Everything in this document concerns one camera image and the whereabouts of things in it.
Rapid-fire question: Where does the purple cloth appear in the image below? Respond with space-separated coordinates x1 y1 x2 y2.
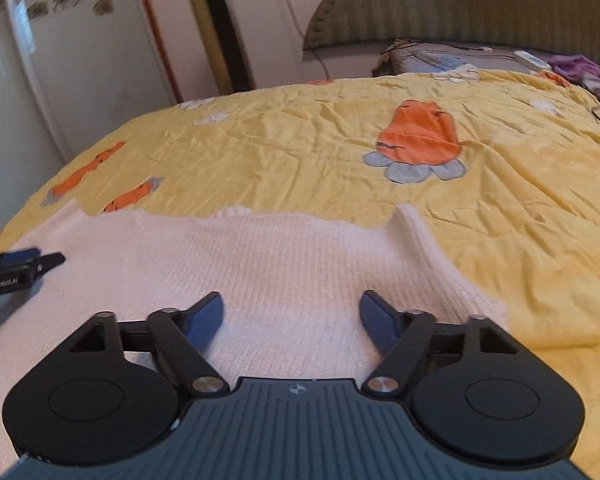
550 54 600 83

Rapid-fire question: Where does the white knit sweater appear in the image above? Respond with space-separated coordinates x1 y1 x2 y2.
0 202 511 478

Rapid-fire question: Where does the orange wooden door frame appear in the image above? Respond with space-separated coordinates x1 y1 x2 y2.
130 0 183 106

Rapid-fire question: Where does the green padded headboard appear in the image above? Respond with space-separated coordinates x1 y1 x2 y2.
302 0 600 72

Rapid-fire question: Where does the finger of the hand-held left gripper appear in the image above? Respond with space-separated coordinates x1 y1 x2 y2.
0 247 42 267
27 253 66 275

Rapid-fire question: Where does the gold tower fan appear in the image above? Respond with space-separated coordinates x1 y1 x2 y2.
177 0 256 95

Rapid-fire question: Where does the fan power cable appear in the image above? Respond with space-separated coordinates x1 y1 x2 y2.
272 0 331 81

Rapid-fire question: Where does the white remote control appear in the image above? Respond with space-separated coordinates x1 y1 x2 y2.
514 50 553 73

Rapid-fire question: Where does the white flowered wardrobe door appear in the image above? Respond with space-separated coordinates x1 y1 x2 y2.
0 0 178 248

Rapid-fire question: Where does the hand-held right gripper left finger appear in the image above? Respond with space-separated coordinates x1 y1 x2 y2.
65 290 231 401

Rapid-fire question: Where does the yellow printed blanket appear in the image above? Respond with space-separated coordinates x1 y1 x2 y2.
2 69 600 480

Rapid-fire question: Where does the grey pillow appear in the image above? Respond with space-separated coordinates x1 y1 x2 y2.
370 37 546 78

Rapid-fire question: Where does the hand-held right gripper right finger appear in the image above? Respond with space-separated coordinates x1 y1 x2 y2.
358 290 523 401

